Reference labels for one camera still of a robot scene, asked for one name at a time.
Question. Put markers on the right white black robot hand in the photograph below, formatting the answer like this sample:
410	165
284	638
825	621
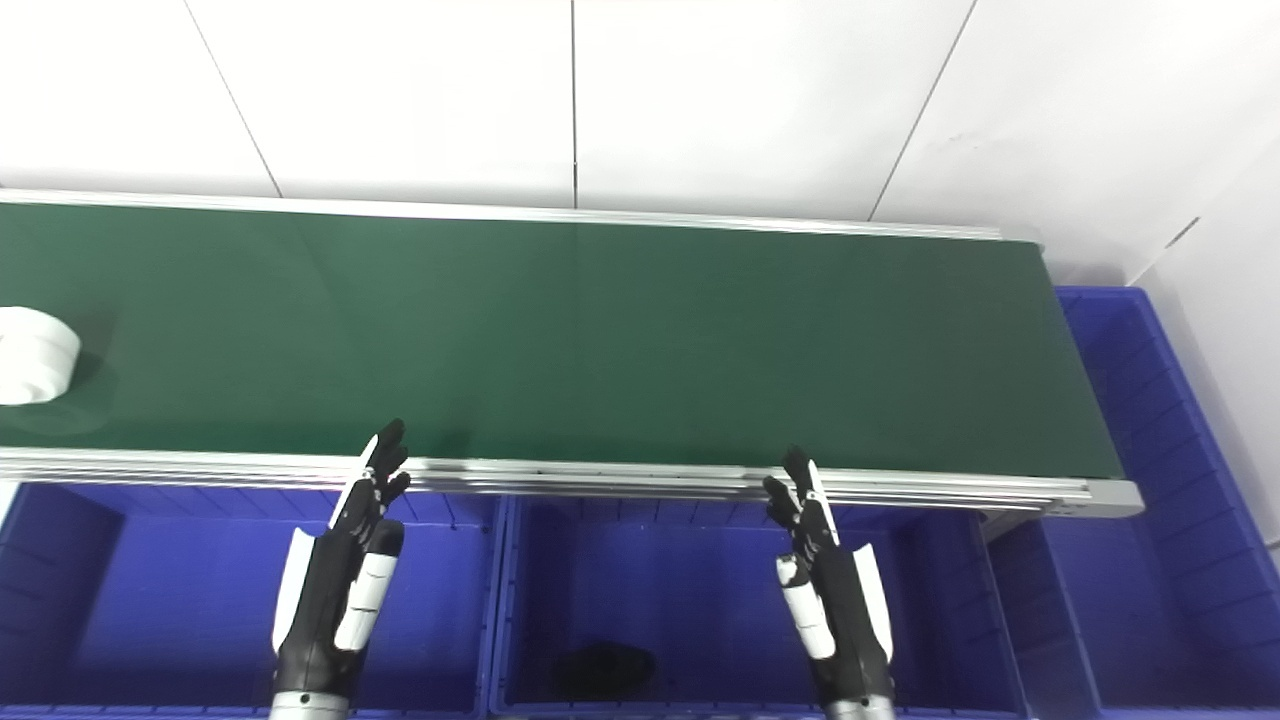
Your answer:
835	600

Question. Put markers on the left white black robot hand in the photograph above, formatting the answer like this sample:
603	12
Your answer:
335	590

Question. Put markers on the white round plastic part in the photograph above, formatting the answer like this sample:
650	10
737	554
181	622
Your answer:
32	352

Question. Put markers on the blue plastic bin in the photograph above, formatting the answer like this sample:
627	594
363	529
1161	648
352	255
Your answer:
700	590
180	600
1150	560

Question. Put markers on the black part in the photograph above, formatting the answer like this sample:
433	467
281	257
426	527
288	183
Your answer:
605	670

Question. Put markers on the green conveyor belt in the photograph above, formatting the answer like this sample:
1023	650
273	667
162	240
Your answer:
600	340
620	478

